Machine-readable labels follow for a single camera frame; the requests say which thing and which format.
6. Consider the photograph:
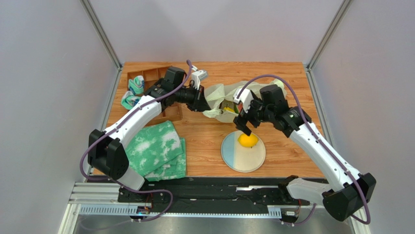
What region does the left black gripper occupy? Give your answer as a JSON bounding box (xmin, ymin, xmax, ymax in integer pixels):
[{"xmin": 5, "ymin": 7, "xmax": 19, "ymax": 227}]
[{"xmin": 173, "ymin": 84, "xmax": 211, "ymax": 113}]

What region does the yellow fake lemon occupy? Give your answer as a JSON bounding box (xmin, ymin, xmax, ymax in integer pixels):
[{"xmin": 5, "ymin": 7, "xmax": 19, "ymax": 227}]
[{"xmin": 237, "ymin": 133, "xmax": 259, "ymax": 148}]

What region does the avocado print plastic bag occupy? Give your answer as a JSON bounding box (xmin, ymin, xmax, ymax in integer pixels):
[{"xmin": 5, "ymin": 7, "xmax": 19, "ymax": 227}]
[{"xmin": 203, "ymin": 78, "xmax": 288, "ymax": 123}]

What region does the yellow fake pear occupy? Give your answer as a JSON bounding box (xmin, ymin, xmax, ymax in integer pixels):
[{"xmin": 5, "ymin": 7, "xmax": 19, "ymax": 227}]
[{"xmin": 223, "ymin": 107, "xmax": 235, "ymax": 113}]

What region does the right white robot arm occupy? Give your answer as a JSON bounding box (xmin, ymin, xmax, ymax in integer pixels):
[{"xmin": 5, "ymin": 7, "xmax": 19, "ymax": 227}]
[{"xmin": 233, "ymin": 85, "xmax": 377, "ymax": 221}]

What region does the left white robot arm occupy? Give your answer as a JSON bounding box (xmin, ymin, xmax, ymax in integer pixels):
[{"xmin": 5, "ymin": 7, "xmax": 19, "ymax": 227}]
[{"xmin": 83, "ymin": 65, "xmax": 210, "ymax": 191}]

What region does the wooden compartment tray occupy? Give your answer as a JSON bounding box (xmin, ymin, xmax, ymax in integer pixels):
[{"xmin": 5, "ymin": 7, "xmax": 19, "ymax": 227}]
[{"xmin": 127, "ymin": 66, "xmax": 182, "ymax": 126}]

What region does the blue cream ceramic plate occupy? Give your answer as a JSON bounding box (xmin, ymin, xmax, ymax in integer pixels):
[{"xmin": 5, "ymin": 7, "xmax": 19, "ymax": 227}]
[{"xmin": 221, "ymin": 131, "xmax": 266, "ymax": 173}]

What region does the teal white rolled sock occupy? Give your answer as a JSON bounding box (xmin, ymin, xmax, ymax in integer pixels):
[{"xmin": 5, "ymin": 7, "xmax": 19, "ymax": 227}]
[{"xmin": 128, "ymin": 76, "xmax": 145, "ymax": 95}]

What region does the green white tie-dye cloth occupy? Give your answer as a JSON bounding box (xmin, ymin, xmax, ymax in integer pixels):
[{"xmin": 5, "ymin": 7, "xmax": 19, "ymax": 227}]
[{"xmin": 126, "ymin": 121, "xmax": 187, "ymax": 182}]

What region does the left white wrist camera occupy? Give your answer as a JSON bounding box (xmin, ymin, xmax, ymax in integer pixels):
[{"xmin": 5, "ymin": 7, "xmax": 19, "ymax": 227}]
[{"xmin": 190, "ymin": 65, "xmax": 208, "ymax": 90}]

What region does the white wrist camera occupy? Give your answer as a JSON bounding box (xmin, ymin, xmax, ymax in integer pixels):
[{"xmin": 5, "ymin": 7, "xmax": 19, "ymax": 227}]
[
  {"xmin": 233, "ymin": 88, "xmax": 254, "ymax": 113},
  {"xmin": 190, "ymin": 65, "xmax": 208, "ymax": 90}
]

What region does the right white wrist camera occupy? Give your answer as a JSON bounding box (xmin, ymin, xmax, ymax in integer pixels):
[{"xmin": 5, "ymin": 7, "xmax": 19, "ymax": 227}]
[{"xmin": 233, "ymin": 88, "xmax": 254, "ymax": 113}]

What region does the aluminium frame post right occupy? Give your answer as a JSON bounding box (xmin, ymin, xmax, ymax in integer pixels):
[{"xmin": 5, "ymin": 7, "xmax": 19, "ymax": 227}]
[{"xmin": 307, "ymin": 0, "xmax": 354, "ymax": 71}]

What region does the aluminium frame post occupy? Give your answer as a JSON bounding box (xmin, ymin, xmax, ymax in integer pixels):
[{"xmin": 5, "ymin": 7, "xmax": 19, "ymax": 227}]
[
  {"xmin": 80, "ymin": 0, "xmax": 122, "ymax": 71},
  {"xmin": 307, "ymin": 0, "xmax": 354, "ymax": 71}
]

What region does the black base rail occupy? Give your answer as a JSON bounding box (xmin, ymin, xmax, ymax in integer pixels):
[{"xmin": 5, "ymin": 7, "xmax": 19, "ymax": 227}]
[{"xmin": 117, "ymin": 177, "xmax": 311, "ymax": 215}]

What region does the aluminium frame post left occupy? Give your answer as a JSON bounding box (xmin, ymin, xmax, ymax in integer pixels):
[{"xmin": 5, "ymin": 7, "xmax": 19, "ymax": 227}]
[{"xmin": 80, "ymin": 0, "xmax": 122, "ymax": 71}]

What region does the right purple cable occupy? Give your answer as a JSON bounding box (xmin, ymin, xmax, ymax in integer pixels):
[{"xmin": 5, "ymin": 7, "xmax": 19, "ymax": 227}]
[{"xmin": 238, "ymin": 74, "xmax": 371, "ymax": 227}]

